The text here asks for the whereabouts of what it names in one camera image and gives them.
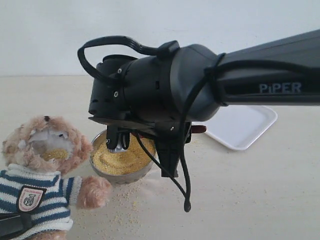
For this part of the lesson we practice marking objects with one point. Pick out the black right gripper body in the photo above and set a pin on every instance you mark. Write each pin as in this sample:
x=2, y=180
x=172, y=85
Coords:
x=169, y=141

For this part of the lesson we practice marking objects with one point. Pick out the dark red wooden spoon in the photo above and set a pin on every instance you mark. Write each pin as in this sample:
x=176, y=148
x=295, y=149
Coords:
x=198, y=129

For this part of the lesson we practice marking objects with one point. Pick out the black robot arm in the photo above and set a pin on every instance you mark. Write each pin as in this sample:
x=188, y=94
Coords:
x=160, y=91

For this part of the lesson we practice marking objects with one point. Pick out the teddy bear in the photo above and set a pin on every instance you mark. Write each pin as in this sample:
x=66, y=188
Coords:
x=38, y=156

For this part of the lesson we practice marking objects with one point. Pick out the steel bowl of millet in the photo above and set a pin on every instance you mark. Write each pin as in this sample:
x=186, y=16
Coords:
x=119, y=168

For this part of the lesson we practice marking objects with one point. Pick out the white plastic tray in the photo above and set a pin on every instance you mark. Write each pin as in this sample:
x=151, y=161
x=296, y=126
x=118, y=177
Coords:
x=238, y=127

